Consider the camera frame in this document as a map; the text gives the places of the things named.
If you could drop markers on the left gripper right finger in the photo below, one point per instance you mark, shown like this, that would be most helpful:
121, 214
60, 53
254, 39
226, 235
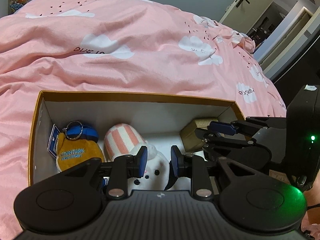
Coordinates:
196, 169

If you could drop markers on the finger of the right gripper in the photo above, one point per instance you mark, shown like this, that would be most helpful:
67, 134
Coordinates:
250, 126
242, 151

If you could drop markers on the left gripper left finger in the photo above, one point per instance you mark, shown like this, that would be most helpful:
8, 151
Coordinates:
123, 168

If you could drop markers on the gold small box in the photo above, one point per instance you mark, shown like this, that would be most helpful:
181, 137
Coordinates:
190, 141

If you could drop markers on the person's right hand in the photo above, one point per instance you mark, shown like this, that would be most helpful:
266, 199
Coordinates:
311, 219

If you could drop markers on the orange cardboard box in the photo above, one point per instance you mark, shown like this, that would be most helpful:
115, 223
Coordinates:
159, 117

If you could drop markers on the white door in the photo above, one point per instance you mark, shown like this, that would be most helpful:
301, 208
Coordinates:
242, 15

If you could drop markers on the pink cloud-print duvet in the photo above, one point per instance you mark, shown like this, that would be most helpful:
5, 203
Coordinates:
115, 45

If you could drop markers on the blue yellow plush keychain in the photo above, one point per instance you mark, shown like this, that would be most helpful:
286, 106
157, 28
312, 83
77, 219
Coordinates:
74, 144

